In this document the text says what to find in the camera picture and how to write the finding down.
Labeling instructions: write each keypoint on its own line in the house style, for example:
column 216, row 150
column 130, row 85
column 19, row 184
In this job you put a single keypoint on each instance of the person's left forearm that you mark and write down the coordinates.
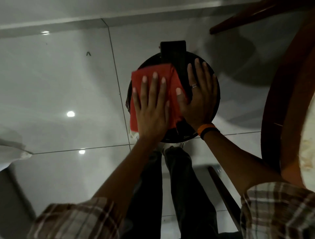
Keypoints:
column 120, row 172

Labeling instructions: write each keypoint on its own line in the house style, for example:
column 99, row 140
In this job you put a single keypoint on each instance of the white fabric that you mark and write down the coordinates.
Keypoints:
column 12, row 152

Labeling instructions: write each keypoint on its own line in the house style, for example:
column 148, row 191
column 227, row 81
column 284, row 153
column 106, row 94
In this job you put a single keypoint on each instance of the black wristband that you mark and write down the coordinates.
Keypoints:
column 209, row 131

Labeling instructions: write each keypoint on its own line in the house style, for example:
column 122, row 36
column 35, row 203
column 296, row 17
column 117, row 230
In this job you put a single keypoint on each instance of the person's right thumb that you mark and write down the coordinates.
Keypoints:
column 181, row 98

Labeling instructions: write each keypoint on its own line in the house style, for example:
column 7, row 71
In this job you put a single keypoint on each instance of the red cloth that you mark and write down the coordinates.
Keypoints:
column 150, row 70

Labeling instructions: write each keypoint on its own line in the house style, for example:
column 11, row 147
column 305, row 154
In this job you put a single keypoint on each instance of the person's left little finger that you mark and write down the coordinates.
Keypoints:
column 136, row 98

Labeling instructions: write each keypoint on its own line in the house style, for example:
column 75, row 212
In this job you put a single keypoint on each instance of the plaid shirt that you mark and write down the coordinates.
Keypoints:
column 275, row 211

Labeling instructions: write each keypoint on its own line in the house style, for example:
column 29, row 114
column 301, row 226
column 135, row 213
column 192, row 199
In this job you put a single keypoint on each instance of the person's right forearm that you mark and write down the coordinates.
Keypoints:
column 236, row 162

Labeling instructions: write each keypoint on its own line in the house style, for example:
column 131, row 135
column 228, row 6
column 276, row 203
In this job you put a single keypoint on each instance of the round black stool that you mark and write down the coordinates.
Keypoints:
column 181, row 61

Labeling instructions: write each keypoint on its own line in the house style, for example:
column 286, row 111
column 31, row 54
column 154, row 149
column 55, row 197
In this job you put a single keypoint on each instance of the person's right little finger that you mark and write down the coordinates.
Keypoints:
column 214, row 85

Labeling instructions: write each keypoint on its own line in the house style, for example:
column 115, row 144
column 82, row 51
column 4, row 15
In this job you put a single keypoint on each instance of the person's right middle finger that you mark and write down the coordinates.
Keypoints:
column 198, row 73

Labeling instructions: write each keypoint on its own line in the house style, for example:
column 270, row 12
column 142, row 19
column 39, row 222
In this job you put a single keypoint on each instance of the orange wristband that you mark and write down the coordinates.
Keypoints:
column 205, row 127

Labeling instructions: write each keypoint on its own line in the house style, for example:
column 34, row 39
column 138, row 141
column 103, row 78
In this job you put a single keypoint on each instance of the round wooden table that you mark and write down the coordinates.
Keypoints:
column 280, row 98

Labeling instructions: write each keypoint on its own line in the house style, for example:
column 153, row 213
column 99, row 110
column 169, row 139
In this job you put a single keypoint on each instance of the person's left middle finger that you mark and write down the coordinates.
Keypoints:
column 153, row 86

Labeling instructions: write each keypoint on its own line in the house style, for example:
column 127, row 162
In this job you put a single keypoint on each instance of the person's right hand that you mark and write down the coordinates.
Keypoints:
column 200, row 105

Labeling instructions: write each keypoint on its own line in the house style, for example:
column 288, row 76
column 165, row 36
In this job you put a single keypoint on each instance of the person's left thumb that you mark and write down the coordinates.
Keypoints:
column 167, row 108

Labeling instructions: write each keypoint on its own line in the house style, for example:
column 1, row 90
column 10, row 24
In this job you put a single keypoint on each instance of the dark trousers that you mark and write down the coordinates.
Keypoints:
column 187, row 197

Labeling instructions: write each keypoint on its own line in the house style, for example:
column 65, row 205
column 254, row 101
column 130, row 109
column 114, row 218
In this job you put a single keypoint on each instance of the person's left hand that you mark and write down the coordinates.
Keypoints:
column 150, row 115

